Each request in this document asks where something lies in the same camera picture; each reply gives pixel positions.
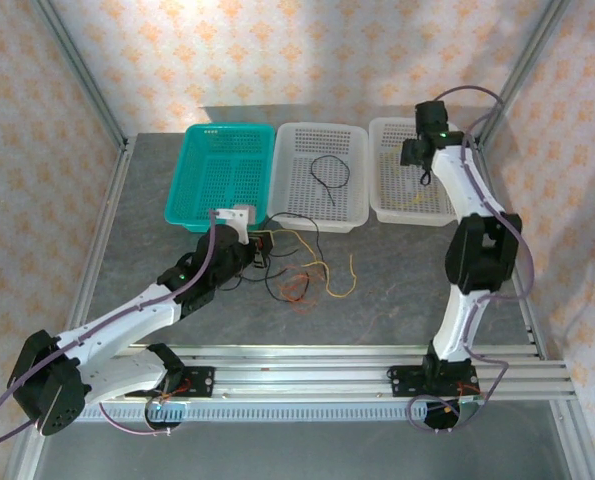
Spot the thin black cable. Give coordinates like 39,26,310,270
264,212,331,281
310,154,352,207
226,267,312,305

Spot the white perforated plastic basket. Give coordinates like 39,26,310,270
368,117,466,229
266,122,370,235

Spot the teal perforated plastic basket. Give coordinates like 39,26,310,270
163,123,277,235

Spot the aluminium frame post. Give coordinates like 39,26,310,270
475,0,573,149
29,0,130,149

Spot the aluminium cross rail frame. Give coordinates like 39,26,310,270
31,342,576,406

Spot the aluminium table side rail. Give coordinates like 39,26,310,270
56,137,136,361
474,134,548,359

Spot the grey slotted cable duct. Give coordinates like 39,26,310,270
79,402,486,422

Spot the black round cable port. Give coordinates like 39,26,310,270
423,397,478,432
144,399,186,431

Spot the aluminium frame leg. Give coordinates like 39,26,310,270
4,429,46,480
551,399,595,480

